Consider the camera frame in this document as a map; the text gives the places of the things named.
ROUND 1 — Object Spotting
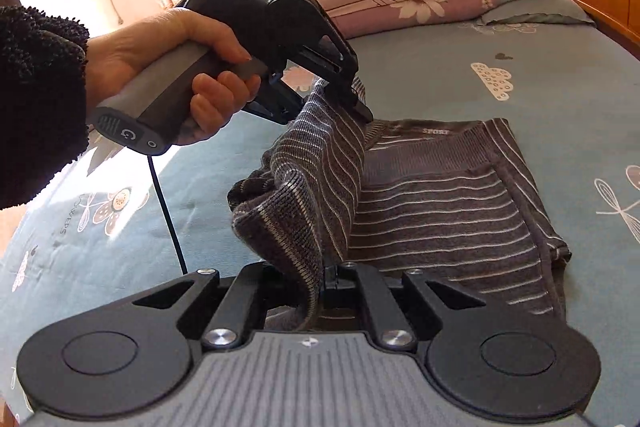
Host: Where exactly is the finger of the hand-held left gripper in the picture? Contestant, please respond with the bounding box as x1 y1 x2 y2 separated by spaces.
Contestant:
244 71 313 126
298 24 375 124

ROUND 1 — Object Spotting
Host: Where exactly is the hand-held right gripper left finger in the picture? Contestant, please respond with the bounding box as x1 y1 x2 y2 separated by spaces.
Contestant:
132 263 281 351

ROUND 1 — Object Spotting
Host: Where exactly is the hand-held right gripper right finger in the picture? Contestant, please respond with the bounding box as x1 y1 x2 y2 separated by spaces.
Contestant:
322 262 488 351

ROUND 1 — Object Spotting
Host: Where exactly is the grey striped knit sweater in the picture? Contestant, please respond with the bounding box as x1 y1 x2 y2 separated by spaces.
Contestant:
227 76 573 333

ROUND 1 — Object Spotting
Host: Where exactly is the person's left forearm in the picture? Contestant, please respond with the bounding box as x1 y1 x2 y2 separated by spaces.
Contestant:
0 4 92 210

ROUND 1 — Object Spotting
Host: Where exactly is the person's left hand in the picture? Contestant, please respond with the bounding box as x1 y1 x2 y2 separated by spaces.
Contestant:
86 8 262 146

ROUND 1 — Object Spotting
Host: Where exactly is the flat grey-blue pillow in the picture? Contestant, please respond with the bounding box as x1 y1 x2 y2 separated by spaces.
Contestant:
477 0 596 28

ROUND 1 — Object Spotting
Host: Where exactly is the blue floral bed sheet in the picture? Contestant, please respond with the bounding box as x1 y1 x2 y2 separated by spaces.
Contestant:
0 0 640 427

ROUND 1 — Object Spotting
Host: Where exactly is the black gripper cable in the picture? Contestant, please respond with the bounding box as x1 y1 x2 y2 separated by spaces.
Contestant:
147 153 189 276

